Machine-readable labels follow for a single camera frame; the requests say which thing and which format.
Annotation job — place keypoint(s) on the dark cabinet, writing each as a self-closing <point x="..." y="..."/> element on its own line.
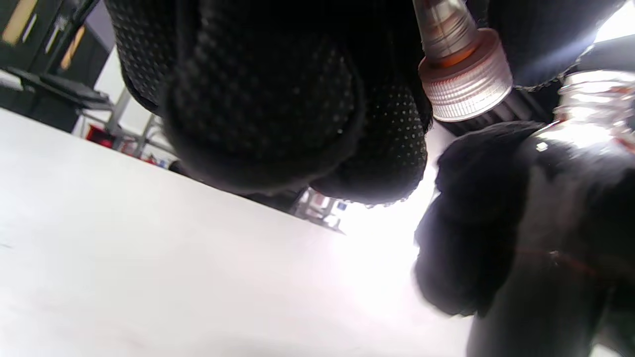
<point x="30" y="29"/>

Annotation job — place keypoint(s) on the black desk with metal legs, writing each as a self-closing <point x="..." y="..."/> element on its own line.
<point x="64" y="91"/>

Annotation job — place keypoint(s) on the person's left hand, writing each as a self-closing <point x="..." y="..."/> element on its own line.
<point x="278" y="99"/>

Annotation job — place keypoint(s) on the person's right hand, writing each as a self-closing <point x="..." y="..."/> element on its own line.
<point x="545" y="238"/>

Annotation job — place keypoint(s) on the metal rack with blue item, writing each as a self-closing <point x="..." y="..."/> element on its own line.
<point x="322" y="208"/>

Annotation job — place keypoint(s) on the clear plastic bottle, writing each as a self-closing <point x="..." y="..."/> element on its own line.
<point x="595" y="106"/>

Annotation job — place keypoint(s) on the clear nozzle bottle cap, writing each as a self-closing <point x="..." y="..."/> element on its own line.
<point x="461" y="74"/>

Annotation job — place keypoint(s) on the red box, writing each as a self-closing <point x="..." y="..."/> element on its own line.
<point x="99" y="136"/>

